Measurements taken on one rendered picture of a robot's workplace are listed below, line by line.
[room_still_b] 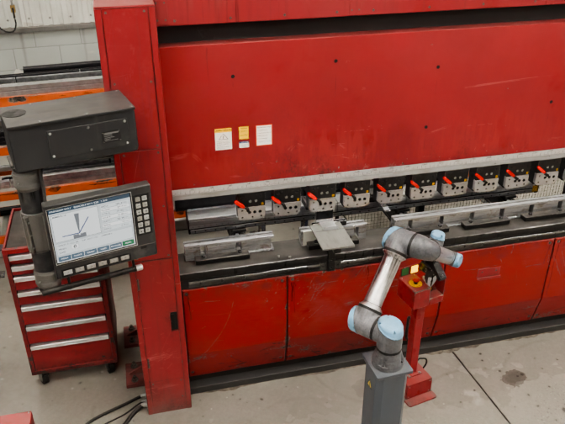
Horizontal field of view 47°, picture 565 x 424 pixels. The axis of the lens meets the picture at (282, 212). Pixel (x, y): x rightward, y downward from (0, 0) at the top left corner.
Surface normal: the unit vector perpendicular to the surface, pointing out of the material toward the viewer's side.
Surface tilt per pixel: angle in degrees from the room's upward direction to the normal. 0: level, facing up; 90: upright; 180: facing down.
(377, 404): 90
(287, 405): 0
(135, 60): 90
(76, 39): 90
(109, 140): 90
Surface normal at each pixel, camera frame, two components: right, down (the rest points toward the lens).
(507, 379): 0.00, -0.88
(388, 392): 0.30, 0.47
